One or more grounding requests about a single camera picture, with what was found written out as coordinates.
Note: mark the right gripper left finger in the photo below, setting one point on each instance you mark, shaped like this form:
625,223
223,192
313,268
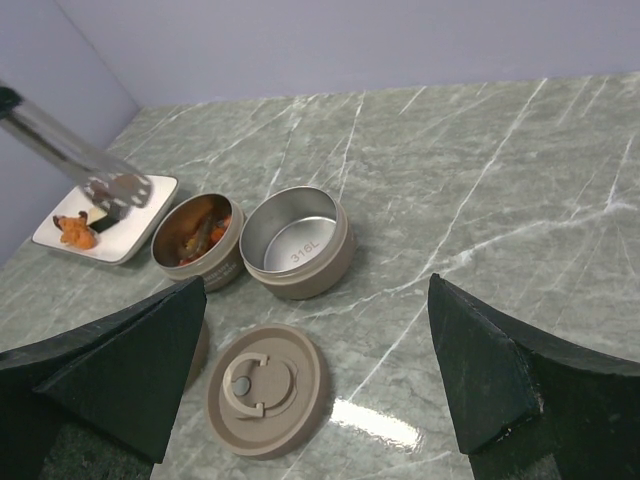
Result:
99,401

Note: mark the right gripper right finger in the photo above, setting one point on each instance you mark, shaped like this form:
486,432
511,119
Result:
526,404

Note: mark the orange fried nugget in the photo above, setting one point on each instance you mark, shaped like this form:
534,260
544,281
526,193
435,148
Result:
75,231

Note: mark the black white sushi piece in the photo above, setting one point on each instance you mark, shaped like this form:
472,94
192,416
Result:
99,220

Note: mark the red shrimp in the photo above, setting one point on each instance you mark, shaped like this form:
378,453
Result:
208,234

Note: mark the metal food tongs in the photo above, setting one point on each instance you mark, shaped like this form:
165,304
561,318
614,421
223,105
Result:
62,148

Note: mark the dark sausage slice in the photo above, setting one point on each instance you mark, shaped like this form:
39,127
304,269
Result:
118,189

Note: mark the left brown tin lid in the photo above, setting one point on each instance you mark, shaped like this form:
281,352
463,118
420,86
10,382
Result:
200,356

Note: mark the brown tin lid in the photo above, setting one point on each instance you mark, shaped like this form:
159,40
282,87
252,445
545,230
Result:
200,356
267,392

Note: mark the white square plate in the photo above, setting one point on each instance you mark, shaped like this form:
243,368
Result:
121,241

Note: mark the right brown tin lid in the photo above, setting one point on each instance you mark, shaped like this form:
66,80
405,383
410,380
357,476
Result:
267,392

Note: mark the left round metal tin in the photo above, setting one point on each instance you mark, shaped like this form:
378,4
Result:
220,265

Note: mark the round metal tin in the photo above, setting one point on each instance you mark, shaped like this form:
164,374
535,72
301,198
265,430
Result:
220,265
298,243

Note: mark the right round metal tin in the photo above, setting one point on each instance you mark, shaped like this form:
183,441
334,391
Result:
298,243

